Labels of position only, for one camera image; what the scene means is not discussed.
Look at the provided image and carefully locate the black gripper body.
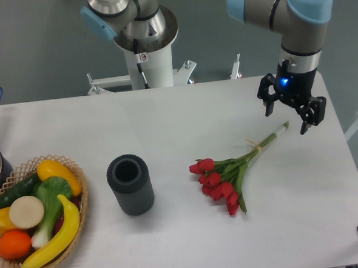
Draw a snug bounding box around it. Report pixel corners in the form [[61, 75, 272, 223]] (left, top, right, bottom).
[[276, 59, 316, 107]]

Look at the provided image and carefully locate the red tulip bouquet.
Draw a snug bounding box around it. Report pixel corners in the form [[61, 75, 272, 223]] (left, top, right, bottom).
[[189, 122, 289, 216]]

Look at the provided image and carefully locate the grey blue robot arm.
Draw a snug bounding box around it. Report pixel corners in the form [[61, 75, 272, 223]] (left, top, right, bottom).
[[80, 0, 333, 133]]

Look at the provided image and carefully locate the dark grey ribbed vase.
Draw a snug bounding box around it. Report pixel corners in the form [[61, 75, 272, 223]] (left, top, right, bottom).
[[106, 154, 155, 216]]

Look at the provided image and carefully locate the red item in basket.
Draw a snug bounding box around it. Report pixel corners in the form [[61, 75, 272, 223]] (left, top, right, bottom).
[[53, 196, 81, 235]]

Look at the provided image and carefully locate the yellow squash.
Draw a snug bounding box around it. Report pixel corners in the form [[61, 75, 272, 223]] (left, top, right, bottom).
[[36, 159, 82, 197]]

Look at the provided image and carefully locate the green bok choy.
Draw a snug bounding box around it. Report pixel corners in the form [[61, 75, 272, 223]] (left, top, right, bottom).
[[31, 176, 72, 250]]

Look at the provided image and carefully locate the green cucumber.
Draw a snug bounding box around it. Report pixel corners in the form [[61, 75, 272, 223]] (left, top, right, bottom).
[[0, 173, 41, 209]]

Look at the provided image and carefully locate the yellow banana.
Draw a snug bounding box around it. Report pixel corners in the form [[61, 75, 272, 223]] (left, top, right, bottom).
[[20, 194, 80, 268]]

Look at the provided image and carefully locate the woven wicker basket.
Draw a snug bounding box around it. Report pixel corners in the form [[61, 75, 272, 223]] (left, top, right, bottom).
[[0, 155, 89, 268]]

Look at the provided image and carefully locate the beige round disc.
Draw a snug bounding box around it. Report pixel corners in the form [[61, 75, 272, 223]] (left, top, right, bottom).
[[9, 196, 45, 229]]

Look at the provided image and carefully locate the orange fruit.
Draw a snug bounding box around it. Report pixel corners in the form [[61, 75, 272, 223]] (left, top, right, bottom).
[[0, 230, 32, 260]]

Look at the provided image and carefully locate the yellow bell pepper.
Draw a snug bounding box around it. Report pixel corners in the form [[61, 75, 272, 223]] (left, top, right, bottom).
[[0, 207, 18, 235]]

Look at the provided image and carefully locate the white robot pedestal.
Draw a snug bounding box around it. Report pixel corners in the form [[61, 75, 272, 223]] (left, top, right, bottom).
[[114, 5, 178, 90]]

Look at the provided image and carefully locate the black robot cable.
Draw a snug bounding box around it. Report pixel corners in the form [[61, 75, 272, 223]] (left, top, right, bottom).
[[132, 38, 150, 90]]

